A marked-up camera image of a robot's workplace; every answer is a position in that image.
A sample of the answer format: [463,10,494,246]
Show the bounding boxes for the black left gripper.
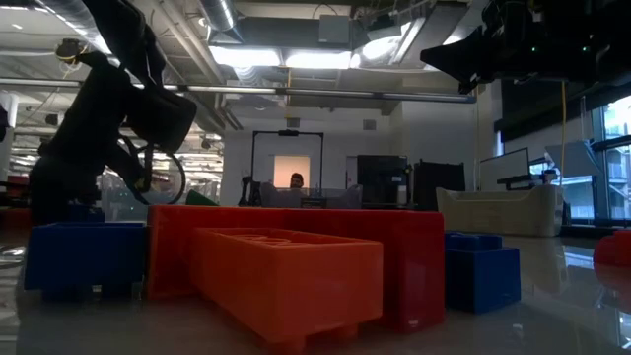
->
[29,37,198,226]

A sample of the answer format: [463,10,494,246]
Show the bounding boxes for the grey ceiling box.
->
[317,14,352,45]

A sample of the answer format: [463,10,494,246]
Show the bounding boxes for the black cabinet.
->
[412,159,467,212]
[356,154,411,209]

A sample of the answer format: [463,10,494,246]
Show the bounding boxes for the black gantry frame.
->
[250,129,325,208]

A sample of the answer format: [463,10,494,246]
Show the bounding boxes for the yellow hanging cable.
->
[559,78,568,184]

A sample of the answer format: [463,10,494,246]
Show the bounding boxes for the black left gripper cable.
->
[120,135,187,206]

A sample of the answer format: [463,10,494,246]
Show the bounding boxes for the red long brick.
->
[299,208,447,332]

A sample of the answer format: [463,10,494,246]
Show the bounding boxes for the ceiling light panel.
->
[209,44,354,71]

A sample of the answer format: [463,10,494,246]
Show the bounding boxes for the white plastic bin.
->
[435,183,566,239]

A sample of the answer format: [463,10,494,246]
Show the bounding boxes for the red small brick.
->
[593,228,631,270]

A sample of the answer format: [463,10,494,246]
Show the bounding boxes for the white board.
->
[477,146,532,192]

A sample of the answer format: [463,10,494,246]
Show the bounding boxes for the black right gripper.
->
[419,0,607,96]

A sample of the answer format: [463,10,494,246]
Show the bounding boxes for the silver ceiling pipe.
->
[0,76,478,106]

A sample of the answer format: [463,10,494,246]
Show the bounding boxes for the blue long brick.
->
[445,231,523,316]

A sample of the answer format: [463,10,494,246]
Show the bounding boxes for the clear plastic bin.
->
[98,165,223,221]

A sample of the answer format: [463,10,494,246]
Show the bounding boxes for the silver ceiling duct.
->
[196,0,239,32]

